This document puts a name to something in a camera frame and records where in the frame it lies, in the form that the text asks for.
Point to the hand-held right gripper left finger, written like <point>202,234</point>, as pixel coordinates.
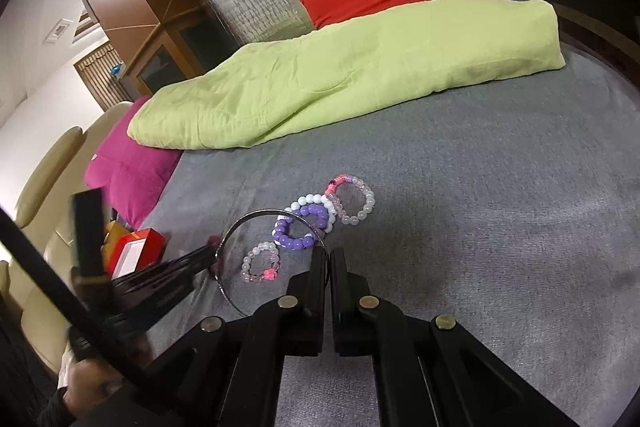
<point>319,267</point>

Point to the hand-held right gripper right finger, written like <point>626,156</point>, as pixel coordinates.
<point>339,267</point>

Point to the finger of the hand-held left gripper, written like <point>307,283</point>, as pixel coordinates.
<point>155,289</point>
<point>170,263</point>

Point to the red jewelry box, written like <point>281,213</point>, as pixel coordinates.
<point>150,239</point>

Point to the silver metal bangle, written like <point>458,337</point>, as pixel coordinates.
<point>270,211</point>

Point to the person's left hand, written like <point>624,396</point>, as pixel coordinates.
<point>85,382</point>

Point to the orange cardboard box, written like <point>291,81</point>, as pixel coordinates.
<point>114,234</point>

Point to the magenta cushion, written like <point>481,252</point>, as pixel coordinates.
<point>130,172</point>

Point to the beige sofa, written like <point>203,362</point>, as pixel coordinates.
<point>45,167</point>

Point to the grey bed cover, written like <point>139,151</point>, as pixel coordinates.
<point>475,207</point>

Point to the beige curtain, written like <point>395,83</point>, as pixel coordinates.
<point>100,77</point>

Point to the small blue object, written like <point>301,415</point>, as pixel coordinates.
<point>117,69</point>

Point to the green folded blanket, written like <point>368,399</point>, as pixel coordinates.
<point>350,72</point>

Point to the wooden glass-door cabinet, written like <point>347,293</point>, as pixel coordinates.
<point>170,52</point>

